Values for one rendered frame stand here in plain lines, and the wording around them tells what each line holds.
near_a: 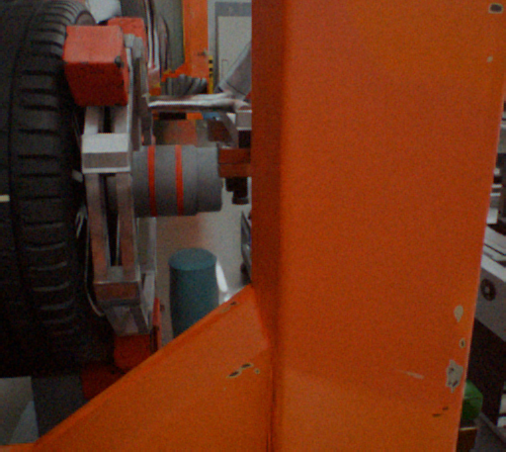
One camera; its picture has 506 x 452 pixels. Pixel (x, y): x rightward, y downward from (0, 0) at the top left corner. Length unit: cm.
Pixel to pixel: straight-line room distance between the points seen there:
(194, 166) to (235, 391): 57
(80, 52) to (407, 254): 50
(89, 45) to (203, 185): 35
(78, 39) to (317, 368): 52
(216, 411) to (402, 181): 24
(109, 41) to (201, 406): 48
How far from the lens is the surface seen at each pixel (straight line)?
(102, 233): 75
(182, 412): 45
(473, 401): 77
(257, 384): 44
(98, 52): 71
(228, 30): 1239
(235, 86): 127
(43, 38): 79
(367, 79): 35
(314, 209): 35
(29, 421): 145
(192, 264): 88
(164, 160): 94
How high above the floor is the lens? 109
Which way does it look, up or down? 16 degrees down
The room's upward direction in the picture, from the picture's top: straight up
